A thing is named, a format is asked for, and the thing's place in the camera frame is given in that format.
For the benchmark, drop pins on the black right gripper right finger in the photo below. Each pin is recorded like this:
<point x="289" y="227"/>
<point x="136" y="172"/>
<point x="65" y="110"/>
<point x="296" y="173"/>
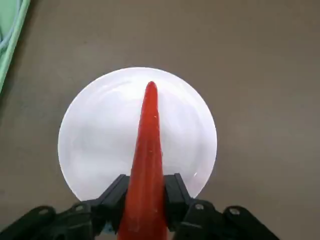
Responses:
<point x="200" y="220"/>

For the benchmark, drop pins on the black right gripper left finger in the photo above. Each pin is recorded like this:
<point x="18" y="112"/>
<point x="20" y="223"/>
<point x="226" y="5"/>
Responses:
<point x="75" y="220"/>

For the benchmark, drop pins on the pink round plate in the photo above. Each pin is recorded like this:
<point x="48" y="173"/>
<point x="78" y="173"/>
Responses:
<point x="100" y="125"/>

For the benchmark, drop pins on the orange toy carrot green leaves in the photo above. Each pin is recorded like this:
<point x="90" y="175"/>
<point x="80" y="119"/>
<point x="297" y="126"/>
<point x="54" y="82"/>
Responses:
<point x="148" y="150"/>

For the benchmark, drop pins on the green plastic tray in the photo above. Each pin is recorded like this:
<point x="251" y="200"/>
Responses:
<point x="13" y="37"/>

